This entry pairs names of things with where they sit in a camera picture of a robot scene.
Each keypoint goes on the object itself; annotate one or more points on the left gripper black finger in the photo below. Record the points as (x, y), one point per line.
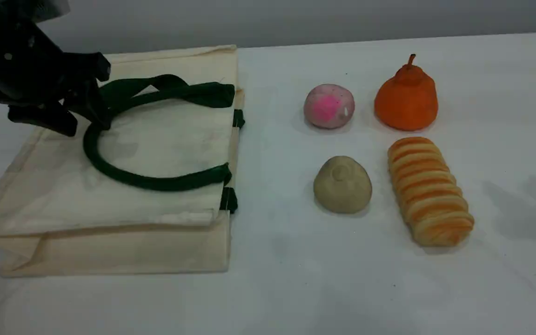
(93, 93)
(44, 120)

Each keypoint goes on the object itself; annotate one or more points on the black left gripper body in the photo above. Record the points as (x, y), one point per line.
(16, 65)

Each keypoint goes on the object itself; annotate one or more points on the pink peach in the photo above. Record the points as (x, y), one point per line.
(329, 106)

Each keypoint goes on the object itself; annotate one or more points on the orange pear-shaped fruit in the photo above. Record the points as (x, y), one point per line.
(406, 100)

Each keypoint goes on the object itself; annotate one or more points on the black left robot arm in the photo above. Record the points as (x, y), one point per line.
(3, 9)

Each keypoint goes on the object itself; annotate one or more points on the beige round bun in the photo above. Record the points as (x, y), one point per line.
(342, 185)

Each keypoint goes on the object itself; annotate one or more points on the striped spiral bread loaf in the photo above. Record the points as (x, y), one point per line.
(428, 190)

